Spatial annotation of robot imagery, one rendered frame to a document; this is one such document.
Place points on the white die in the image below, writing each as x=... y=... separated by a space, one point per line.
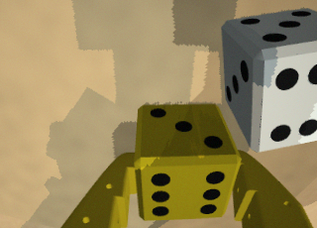
x=270 y=71

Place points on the yellow die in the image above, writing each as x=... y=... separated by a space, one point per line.
x=186 y=162

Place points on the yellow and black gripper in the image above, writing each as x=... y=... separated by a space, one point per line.
x=260 y=200

